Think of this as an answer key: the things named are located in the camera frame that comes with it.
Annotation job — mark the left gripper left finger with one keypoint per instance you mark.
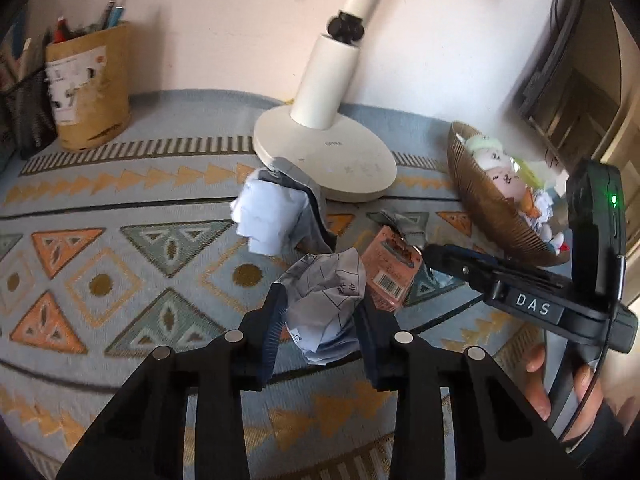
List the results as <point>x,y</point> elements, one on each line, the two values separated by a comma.
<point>140,432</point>

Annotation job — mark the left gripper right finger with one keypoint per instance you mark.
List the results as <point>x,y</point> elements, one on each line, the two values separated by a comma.
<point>497,433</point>

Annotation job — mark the pink barcode snack packet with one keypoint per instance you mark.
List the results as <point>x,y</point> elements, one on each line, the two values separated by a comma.
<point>391,265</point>

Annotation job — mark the printed paper ball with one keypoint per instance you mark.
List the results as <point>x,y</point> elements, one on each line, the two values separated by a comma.
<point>322,293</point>

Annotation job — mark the grey white paper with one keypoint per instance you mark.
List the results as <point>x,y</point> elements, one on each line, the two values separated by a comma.
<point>279,208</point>

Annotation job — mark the person's right hand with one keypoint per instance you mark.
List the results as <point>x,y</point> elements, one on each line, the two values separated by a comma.
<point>579,409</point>

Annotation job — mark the woven brown basket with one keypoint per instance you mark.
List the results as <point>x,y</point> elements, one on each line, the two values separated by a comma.
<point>490,210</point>

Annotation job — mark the pink face plush toy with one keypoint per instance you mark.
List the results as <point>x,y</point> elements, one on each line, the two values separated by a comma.
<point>489,155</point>

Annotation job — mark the patterned woven table mat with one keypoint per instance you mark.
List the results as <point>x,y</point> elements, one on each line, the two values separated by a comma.
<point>108,254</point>

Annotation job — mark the dark wooden furniture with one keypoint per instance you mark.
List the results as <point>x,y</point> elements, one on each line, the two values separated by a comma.
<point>576,88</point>

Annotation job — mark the white desk lamp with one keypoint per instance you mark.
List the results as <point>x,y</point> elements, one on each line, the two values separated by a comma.
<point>346,159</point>

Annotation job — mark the black mesh pen holder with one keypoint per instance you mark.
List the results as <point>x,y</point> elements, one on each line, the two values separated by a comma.
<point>27,110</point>

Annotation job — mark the bamboo pen holder with label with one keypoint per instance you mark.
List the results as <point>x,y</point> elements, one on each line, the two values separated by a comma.
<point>89,87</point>

